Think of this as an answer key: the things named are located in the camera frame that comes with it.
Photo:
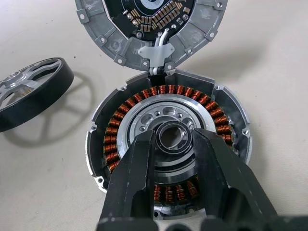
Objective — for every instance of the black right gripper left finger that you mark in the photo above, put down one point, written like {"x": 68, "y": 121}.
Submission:
{"x": 130, "y": 173}

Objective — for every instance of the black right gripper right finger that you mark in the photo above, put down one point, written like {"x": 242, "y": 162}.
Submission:
{"x": 216, "y": 173}

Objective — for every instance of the black spoked rotor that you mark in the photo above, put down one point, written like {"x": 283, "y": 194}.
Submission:
{"x": 36, "y": 96}

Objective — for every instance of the silver motor housing copper coils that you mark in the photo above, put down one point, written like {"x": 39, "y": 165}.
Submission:
{"x": 168, "y": 115}

